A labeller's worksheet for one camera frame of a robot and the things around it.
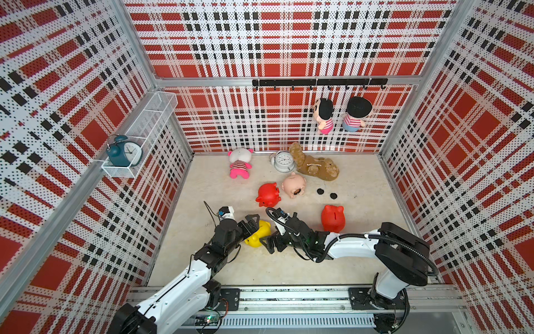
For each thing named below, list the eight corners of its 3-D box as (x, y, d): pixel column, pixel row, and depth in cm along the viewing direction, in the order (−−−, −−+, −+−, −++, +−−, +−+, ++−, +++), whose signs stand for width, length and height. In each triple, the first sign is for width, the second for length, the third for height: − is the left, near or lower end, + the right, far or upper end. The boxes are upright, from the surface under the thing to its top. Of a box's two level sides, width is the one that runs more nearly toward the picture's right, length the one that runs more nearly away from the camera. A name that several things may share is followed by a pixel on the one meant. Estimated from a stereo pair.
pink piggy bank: (280, 190, 105) (280, 181, 99) (294, 179, 110) (294, 170, 104) (294, 201, 101) (295, 193, 95) (307, 189, 105) (309, 180, 99)
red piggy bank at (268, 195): (257, 208, 99) (256, 200, 93) (258, 188, 106) (257, 180, 101) (280, 208, 99) (280, 200, 93) (280, 188, 106) (280, 180, 101)
